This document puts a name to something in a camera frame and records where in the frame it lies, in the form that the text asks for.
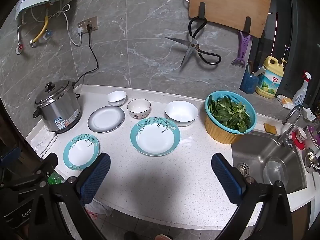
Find purple plastic container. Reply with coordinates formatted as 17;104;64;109
306;125;320;148

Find patterned dark-rimmed bowl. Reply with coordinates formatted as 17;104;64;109
127;98;151;119

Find red plastic holder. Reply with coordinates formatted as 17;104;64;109
291;127;305;151

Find black-handled kitchen scissors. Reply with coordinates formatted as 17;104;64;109
165;16;222;68

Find stainless steel sink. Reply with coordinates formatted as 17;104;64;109
231;130;308;196

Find large teal floral plate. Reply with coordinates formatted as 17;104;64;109
130;117;181;156

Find stainless steel rice cooker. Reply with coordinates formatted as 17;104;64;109
33;79;83;134

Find chrome faucet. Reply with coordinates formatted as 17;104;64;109
277;104;304;148

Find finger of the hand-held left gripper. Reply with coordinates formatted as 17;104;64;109
0;147;22;173
15;152;58;193

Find clear glass bowl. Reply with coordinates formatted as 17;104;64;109
262;157;288;186

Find green plastic bag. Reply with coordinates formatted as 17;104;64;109
47;170;66;185

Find grey wall socket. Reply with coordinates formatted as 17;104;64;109
77;16;98;34

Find green leafy vegetables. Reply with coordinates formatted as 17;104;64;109
209;96;252;133

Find white spray bottle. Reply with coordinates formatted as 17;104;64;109
292;70;312;106

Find blue utensil holder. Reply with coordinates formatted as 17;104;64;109
239;64;260;95

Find white folded cloth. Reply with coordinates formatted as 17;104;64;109
31;127;58;158

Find small teal floral plate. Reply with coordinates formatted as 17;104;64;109
63;133;100;171

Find grey-rimmed white plate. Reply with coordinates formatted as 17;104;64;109
87;106;125;133

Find teal plastic colander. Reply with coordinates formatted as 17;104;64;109
205;91;257;134

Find yellow sponge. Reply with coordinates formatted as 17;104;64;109
264;122;278;136

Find purple peeler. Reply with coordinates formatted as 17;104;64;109
232;30;252;67

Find white pink plastic bag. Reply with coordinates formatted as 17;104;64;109
85;199;113;221

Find white power cable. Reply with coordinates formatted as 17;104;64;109
30;4;84;46

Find small white cup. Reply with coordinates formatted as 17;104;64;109
297;127;308;141

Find wooden cutting board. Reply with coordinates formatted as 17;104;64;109
184;0;272;39

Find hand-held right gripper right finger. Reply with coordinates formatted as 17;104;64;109
211;153;293;240

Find white orange packet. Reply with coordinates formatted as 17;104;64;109
276;94;296;109

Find black power cable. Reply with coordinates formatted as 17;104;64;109
74;23;99;98

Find yellow gas hose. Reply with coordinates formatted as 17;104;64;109
32;16;49;43

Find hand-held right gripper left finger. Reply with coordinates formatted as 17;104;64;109
30;152;112;240

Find large white bowl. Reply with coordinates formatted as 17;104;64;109
164;101;199;127

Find silver braided hose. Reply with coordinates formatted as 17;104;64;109
17;12;26;47

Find small white bowl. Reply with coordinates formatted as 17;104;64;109
107;91;127;106

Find yellow detergent bottle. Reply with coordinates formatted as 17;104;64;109
255;56;286;99

